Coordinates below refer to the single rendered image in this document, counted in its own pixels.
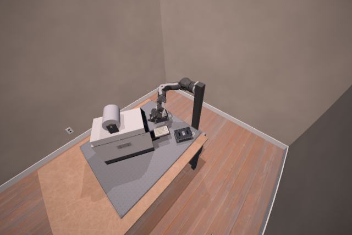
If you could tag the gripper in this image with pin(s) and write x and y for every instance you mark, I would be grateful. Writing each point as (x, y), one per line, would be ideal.
(154, 114)

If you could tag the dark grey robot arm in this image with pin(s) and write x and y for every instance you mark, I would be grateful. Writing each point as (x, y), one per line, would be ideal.
(184, 84)

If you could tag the white roll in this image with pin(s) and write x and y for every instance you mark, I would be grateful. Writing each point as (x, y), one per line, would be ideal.
(111, 115)

